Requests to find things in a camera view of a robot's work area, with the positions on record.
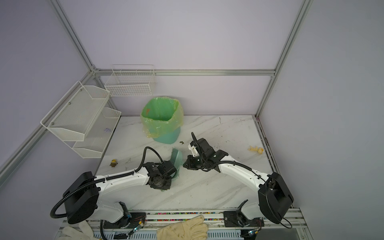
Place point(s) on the small yellow toy figure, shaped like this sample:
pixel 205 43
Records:
pixel 113 163

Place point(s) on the green trash bin with bag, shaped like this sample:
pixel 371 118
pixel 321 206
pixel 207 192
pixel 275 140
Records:
pixel 162 118

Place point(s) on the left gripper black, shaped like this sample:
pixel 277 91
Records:
pixel 166 187

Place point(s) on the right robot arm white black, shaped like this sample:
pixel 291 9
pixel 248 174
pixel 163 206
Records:
pixel 273 195

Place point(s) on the upper white mesh shelf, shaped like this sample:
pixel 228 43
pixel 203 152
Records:
pixel 72 119

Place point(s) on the aluminium rail front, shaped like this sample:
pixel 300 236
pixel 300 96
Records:
pixel 216 219

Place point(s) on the white mesh shelf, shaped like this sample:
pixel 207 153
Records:
pixel 72 119
pixel 99 136

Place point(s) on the green hand brush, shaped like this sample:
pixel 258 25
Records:
pixel 176 159

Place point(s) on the lower white mesh shelf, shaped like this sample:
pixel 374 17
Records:
pixel 99 136

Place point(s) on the white work glove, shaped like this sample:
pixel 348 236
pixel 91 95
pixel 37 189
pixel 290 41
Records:
pixel 85 232

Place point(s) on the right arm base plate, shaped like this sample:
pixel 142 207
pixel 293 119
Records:
pixel 238 219

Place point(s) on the white wire basket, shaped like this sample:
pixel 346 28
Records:
pixel 131 80

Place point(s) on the beige small toy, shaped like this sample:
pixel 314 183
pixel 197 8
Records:
pixel 256 149

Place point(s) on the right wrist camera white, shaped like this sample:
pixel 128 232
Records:
pixel 193 150

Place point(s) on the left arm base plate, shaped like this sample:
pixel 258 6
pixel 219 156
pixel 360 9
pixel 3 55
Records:
pixel 132 220

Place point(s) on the beige work glove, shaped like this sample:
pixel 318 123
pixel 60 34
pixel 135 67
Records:
pixel 192 229

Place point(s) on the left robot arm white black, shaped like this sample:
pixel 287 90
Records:
pixel 92 195

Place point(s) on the green plastic dustpan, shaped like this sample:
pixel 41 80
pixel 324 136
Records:
pixel 175 177

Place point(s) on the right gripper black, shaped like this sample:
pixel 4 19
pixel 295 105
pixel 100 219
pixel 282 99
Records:
pixel 190 165

